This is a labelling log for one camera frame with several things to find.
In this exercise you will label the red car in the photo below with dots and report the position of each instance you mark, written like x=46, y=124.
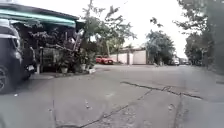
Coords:
x=104, y=59

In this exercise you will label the group of potted plants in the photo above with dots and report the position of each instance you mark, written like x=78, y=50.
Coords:
x=71, y=60

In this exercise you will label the pale wall with posts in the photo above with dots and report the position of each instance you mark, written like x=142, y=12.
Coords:
x=131, y=56

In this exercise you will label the tall leafy trees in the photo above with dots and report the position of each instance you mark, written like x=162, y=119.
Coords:
x=203, y=30

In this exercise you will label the white vehicle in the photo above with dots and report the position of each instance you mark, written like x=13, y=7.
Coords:
x=174, y=61

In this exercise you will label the slender tree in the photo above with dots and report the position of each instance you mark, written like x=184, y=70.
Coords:
x=106, y=30

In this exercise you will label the round green tree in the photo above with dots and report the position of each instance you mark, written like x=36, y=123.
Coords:
x=160, y=45

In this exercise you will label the shelter with green awning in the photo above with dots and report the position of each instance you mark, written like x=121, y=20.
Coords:
x=40, y=20

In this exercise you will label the grey concrete road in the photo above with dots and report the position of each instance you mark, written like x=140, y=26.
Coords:
x=120, y=96

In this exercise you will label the dark car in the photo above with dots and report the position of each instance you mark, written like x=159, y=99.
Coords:
x=11, y=56

